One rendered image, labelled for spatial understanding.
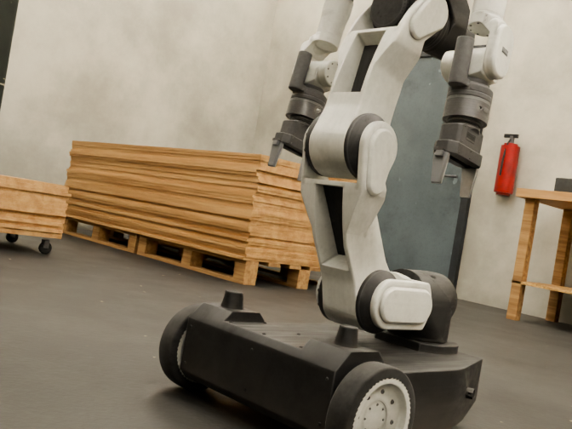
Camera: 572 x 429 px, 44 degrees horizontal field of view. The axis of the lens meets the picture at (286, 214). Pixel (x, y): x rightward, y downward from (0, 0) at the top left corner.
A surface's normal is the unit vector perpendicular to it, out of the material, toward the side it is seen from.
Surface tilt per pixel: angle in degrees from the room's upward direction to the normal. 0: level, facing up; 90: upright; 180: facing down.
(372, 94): 90
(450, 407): 90
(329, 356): 45
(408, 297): 90
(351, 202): 101
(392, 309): 90
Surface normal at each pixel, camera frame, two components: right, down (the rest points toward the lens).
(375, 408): 0.68, 0.11
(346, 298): -0.73, 0.15
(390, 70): 0.52, 0.51
